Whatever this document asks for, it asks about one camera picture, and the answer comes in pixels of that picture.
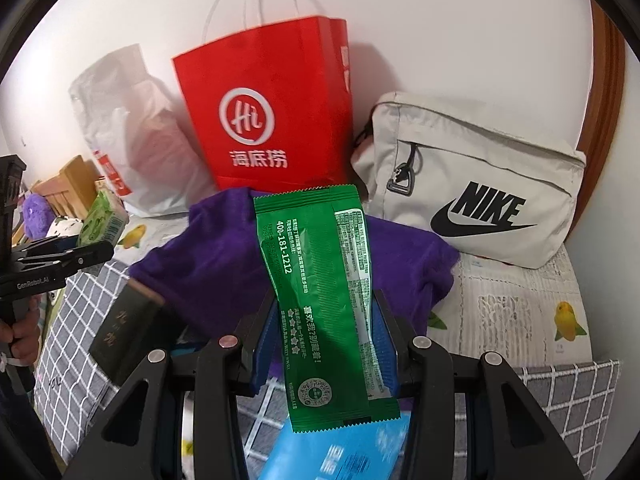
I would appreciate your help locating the wooden headboard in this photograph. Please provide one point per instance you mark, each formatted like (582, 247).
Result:
(72, 191)

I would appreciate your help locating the grey checked pillow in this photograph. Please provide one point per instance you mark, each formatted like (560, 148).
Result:
(70, 389)

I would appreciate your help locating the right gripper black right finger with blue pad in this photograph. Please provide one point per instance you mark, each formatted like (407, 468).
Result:
(390, 339)

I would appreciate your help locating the small green tissue pack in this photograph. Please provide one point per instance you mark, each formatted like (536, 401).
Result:
(105, 221)

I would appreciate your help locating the green foil sachet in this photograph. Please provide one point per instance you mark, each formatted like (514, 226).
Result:
(316, 248)

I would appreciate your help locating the white plastic shopping bag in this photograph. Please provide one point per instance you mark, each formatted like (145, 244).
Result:
(128, 123)

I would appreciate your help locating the person's left hand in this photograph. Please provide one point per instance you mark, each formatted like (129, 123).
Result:
(23, 336)

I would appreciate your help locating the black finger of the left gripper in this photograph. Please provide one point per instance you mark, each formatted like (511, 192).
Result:
(61, 252)

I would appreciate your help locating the purple fuzzy towel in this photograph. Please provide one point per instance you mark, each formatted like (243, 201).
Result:
(213, 273)

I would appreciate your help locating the red paper shopping bag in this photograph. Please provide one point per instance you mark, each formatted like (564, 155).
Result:
(272, 105)

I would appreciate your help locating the dark green tea box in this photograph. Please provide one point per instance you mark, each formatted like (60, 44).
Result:
(125, 334)

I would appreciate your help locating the white fruit print bedsheet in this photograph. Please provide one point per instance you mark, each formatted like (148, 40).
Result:
(532, 317)

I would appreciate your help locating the beige Nike bag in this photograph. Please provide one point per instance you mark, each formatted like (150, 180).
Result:
(471, 175)

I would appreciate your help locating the blue tissue pack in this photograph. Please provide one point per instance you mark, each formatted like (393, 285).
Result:
(366, 451)

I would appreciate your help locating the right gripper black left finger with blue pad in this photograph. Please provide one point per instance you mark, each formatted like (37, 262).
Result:
(258, 333)

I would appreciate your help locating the purple plush toy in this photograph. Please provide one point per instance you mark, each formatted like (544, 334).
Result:
(38, 216)

